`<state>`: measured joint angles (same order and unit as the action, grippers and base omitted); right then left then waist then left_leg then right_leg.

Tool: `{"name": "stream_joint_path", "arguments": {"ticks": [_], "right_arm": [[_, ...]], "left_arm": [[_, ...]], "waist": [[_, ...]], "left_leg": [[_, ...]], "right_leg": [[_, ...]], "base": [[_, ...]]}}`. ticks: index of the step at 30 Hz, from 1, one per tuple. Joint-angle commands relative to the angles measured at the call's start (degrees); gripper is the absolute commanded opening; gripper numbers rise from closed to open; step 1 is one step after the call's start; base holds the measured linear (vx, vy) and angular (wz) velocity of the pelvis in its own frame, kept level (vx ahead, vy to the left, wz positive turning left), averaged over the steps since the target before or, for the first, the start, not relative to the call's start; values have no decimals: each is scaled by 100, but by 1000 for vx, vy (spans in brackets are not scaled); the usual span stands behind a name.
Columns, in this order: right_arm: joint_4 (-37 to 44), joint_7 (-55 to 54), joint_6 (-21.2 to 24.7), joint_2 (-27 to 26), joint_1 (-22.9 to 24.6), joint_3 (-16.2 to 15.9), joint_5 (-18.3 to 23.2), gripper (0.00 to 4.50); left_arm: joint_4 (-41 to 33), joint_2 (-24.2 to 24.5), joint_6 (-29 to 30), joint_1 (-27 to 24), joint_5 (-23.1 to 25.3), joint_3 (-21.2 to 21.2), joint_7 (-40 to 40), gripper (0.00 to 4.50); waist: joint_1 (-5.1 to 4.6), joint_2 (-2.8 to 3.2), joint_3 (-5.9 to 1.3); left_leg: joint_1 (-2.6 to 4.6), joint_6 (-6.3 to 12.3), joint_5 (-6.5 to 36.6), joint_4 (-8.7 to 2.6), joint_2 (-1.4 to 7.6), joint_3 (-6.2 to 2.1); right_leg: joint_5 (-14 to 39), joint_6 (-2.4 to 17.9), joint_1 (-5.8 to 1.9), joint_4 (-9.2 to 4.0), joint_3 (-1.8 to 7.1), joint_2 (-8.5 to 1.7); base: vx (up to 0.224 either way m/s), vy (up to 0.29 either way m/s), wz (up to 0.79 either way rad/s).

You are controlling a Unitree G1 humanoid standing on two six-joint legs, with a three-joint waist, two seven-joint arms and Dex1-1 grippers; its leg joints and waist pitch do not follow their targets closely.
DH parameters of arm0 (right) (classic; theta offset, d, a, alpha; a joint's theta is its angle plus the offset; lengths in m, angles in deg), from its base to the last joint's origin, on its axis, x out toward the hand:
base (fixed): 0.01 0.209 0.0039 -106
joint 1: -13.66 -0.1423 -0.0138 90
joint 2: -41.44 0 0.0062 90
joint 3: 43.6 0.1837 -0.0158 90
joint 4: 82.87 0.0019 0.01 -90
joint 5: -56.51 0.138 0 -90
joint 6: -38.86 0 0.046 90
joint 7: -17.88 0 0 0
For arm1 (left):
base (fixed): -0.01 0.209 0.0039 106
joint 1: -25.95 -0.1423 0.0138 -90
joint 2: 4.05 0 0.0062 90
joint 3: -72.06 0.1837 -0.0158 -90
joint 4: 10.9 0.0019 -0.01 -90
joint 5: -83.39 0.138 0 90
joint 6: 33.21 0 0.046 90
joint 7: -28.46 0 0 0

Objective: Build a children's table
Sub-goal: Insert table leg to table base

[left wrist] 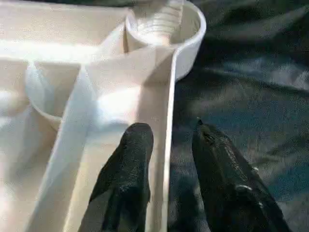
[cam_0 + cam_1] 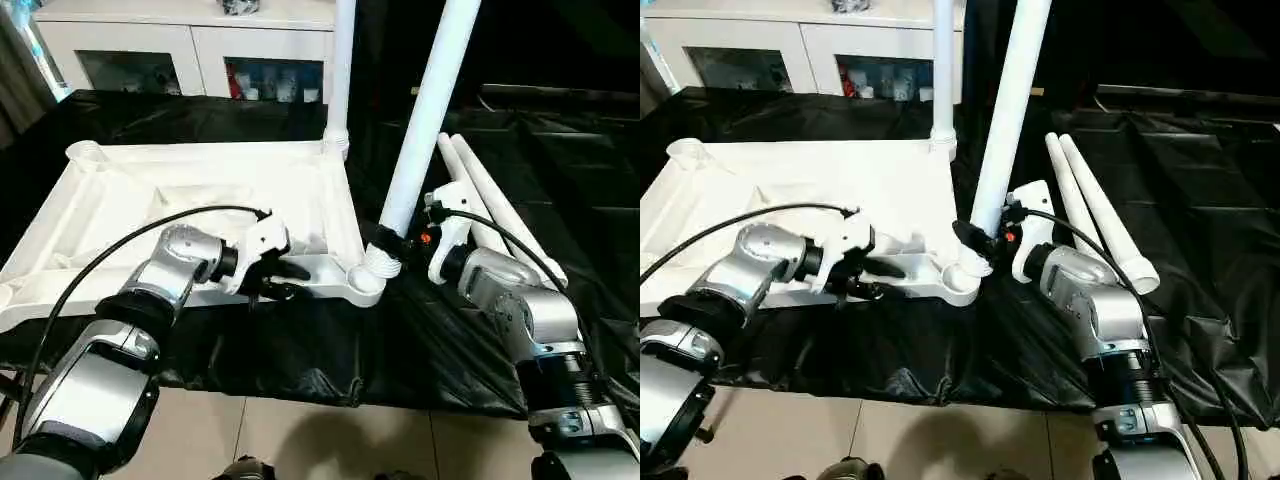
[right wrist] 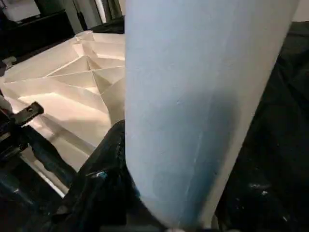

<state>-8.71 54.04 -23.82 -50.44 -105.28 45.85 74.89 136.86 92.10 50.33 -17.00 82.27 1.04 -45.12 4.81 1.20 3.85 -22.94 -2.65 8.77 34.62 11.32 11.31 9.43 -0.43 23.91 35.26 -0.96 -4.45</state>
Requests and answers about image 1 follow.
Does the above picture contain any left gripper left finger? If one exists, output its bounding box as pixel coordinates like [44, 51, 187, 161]
[81, 122, 155, 232]

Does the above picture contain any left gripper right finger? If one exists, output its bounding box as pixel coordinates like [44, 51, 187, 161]
[192, 117, 293, 232]

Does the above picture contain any white plastic table leg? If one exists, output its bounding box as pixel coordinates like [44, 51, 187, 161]
[131, 0, 186, 46]

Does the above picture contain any black glossy mat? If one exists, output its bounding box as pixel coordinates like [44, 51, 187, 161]
[166, 0, 309, 232]

